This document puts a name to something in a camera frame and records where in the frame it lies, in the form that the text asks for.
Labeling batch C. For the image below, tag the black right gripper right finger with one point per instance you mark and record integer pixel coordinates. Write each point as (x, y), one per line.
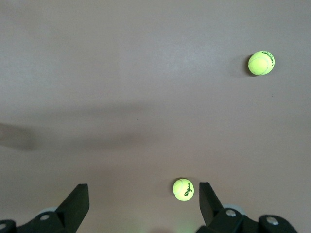
(226, 221)

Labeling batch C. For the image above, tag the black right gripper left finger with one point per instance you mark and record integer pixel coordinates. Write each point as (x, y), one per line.
(63, 218)

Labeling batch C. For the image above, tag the yellow tennis ball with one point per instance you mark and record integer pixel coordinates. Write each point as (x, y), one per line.
(183, 189)
(262, 63)

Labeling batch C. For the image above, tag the brown table cover mat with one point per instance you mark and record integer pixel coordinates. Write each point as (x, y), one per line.
(145, 72)

